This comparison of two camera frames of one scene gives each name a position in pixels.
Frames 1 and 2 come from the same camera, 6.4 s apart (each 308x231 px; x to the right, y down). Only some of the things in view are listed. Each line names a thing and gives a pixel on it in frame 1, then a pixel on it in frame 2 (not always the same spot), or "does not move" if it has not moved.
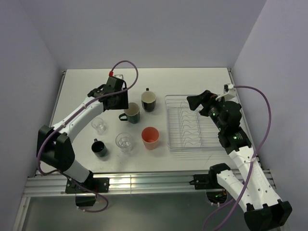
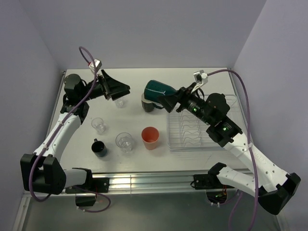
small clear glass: [98, 124] does not move
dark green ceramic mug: [132, 114] → [153, 89]
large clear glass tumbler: [123, 141] does not move
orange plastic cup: [150, 135] does not move
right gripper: [207, 98] → [169, 101]
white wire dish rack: [186, 130] does not move
